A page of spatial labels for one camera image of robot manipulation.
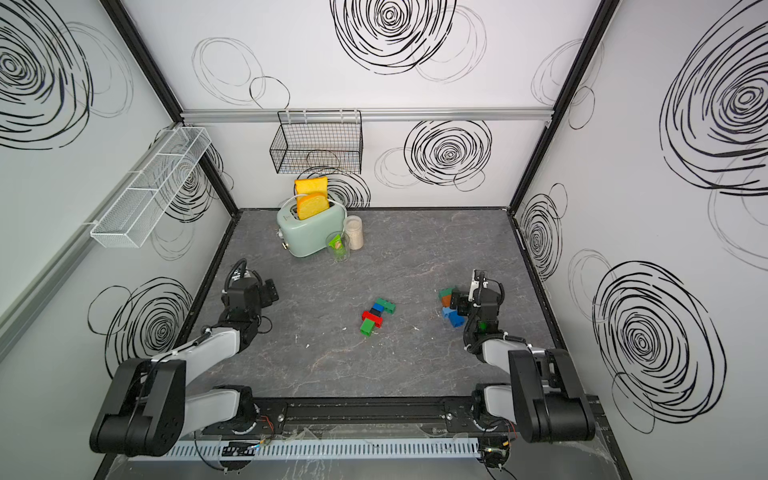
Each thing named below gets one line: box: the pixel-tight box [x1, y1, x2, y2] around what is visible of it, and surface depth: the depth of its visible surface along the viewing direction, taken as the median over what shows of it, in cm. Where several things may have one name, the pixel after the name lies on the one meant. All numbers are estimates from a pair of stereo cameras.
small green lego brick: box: [360, 318, 375, 337], surface depth 88 cm
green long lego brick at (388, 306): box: [376, 297, 397, 315], surface depth 93 cm
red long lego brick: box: [362, 310, 383, 328], surface depth 91 cm
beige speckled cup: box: [344, 215, 364, 251], surface depth 104 cm
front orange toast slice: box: [297, 193, 330, 220], surface depth 96 cm
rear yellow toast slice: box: [294, 176, 329, 199], surface depth 101 cm
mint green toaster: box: [276, 204, 347, 257], surface depth 101 cm
